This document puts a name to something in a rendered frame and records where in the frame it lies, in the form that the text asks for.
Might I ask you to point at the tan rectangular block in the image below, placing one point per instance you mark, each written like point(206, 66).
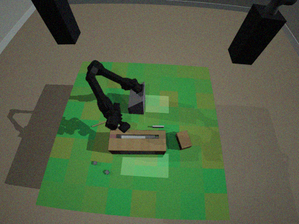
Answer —
point(183, 140)

